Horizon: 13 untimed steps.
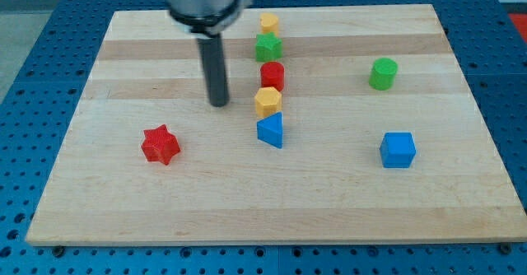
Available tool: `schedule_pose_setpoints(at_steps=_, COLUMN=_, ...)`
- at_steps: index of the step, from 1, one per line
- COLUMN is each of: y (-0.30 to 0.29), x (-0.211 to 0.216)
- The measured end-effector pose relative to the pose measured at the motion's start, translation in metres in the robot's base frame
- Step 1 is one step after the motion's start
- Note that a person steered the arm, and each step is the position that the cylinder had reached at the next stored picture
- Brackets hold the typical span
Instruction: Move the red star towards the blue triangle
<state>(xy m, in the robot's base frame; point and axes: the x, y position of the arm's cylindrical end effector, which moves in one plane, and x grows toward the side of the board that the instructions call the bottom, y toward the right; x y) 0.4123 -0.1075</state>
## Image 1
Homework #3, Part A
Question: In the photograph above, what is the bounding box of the blue cube block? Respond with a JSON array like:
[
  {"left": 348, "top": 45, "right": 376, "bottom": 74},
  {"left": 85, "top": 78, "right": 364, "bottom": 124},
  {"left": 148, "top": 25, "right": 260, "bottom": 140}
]
[{"left": 380, "top": 132, "right": 417, "bottom": 169}]

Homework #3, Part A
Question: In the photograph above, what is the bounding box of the light wooden board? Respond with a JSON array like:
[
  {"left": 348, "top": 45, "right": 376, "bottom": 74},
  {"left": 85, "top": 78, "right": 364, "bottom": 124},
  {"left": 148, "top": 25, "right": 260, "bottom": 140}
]
[{"left": 26, "top": 4, "right": 526, "bottom": 246}]

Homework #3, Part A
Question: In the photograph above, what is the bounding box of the yellow heart block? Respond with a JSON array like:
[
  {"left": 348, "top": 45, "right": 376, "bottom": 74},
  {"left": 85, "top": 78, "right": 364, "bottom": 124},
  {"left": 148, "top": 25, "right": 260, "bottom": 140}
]
[{"left": 259, "top": 12, "right": 279, "bottom": 36}]

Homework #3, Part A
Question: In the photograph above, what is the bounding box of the red star block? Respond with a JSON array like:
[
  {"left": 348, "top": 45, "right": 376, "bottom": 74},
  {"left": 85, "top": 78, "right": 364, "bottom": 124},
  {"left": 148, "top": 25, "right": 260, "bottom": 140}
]
[{"left": 141, "top": 124, "right": 180, "bottom": 165}]

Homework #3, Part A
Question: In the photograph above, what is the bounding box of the red cylinder block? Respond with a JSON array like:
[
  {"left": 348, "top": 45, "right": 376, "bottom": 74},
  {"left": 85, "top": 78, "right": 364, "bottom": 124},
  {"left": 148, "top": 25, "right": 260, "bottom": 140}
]
[{"left": 260, "top": 61, "right": 285, "bottom": 91}]

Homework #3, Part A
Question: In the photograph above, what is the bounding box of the yellow hexagon block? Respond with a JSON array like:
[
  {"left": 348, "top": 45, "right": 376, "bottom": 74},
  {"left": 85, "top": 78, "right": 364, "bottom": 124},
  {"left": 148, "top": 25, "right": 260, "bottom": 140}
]
[{"left": 254, "top": 86, "right": 282, "bottom": 118}]

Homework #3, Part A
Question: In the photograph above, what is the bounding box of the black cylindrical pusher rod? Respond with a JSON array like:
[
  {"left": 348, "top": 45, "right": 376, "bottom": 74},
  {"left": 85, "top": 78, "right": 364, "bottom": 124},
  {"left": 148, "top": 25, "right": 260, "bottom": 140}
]
[{"left": 197, "top": 35, "right": 230, "bottom": 107}]

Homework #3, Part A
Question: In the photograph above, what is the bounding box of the green star block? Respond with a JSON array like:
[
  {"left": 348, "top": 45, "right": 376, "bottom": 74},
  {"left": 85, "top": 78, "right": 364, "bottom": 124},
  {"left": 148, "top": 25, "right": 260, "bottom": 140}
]
[{"left": 255, "top": 32, "right": 282, "bottom": 62}]

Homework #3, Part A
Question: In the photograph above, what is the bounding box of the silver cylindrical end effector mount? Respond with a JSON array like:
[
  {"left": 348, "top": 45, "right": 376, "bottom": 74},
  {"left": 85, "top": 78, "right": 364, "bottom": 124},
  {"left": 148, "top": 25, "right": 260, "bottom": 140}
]
[{"left": 166, "top": 0, "right": 253, "bottom": 35}]

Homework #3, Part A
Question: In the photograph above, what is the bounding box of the green cylinder block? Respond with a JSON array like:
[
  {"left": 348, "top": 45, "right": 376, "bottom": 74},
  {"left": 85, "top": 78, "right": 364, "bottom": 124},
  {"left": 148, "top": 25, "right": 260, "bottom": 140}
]
[{"left": 368, "top": 58, "right": 399, "bottom": 91}]

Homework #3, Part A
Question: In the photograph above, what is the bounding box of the blue triangle block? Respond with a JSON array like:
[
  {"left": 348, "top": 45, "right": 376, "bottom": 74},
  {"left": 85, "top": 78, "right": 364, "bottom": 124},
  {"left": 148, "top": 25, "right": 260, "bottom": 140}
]
[{"left": 256, "top": 112, "right": 283, "bottom": 148}]

